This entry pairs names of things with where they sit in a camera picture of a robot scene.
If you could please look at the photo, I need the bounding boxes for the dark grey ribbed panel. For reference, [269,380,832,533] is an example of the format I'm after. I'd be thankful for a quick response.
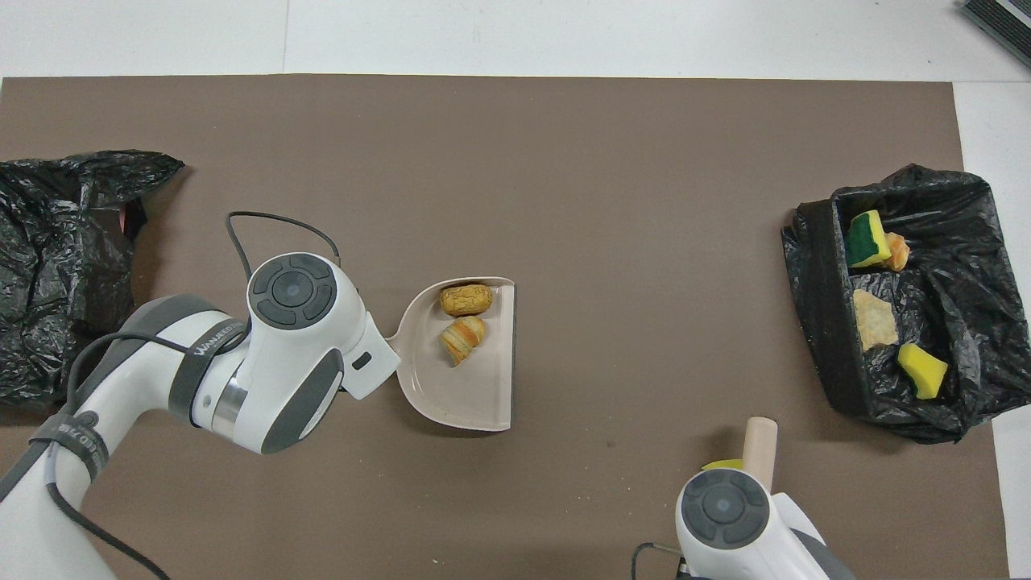
[961,0,1031,71]

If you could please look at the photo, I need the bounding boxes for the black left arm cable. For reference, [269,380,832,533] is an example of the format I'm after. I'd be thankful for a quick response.
[44,211,342,580]

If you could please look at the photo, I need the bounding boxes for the brown toy bread bun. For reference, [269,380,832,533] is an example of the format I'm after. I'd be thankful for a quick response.
[439,284,494,317]

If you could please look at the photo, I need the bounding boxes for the yellow green sponge piece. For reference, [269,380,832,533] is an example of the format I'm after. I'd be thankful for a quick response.
[844,209,892,269]

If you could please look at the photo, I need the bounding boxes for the crumpled black trash bag bin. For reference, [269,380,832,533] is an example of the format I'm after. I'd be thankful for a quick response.
[0,149,186,408]

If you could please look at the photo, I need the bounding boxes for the beige hand brush black bristles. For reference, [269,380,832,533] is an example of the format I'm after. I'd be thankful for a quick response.
[743,416,780,494]

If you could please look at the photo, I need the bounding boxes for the brown table mat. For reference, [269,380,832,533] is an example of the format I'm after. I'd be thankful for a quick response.
[0,75,1008,580]

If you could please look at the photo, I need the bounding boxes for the beige plastic dustpan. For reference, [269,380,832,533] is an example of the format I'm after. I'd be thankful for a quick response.
[387,277,517,433]

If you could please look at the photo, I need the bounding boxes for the open black trash bag bin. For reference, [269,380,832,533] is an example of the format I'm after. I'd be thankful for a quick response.
[780,164,1031,445]

